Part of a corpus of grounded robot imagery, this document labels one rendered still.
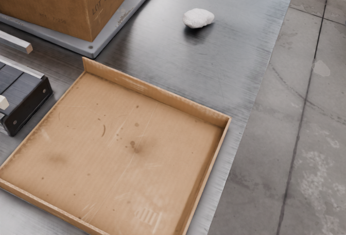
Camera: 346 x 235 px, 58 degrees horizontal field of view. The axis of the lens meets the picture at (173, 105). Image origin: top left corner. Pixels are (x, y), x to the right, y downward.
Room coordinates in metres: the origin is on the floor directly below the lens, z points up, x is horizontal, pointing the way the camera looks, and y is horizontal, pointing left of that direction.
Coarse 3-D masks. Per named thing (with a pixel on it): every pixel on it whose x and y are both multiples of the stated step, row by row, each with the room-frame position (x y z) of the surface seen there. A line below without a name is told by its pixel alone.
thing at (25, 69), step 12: (0, 60) 0.35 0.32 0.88; (12, 60) 0.36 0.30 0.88; (24, 72) 0.34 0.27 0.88; (36, 72) 0.34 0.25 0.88; (48, 84) 0.33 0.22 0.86; (36, 96) 0.30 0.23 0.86; (48, 96) 0.33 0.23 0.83; (24, 108) 0.27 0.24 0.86; (36, 108) 0.29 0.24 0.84; (0, 120) 0.24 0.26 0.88; (12, 120) 0.25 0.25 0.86; (24, 120) 0.27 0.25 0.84; (12, 132) 0.24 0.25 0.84
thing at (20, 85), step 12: (0, 72) 0.33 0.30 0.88; (12, 72) 0.33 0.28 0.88; (0, 84) 0.30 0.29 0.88; (12, 84) 0.31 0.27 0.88; (24, 84) 0.31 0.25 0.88; (36, 84) 0.31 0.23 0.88; (12, 96) 0.28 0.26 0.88; (24, 96) 0.28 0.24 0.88; (0, 108) 0.26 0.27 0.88; (12, 108) 0.26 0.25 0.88
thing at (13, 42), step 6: (0, 30) 0.34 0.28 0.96; (0, 36) 0.33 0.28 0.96; (6, 36) 0.33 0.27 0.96; (12, 36) 0.34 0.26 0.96; (0, 42) 0.33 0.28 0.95; (6, 42) 0.33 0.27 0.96; (12, 42) 0.32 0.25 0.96; (18, 42) 0.32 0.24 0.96; (24, 42) 0.33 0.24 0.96; (18, 48) 0.32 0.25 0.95; (24, 48) 0.32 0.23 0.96; (30, 48) 0.32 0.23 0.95
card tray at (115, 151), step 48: (96, 96) 0.34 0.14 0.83; (144, 96) 0.36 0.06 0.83; (48, 144) 0.23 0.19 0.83; (96, 144) 0.24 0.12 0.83; (144, 144) 0.26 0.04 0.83; (192, 144) 0.27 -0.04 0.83; (48, 192) 0.15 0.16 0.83; (96, 192) 0.16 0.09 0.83; (144, 192) 0.18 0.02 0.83; (192, 192) 0.19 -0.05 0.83
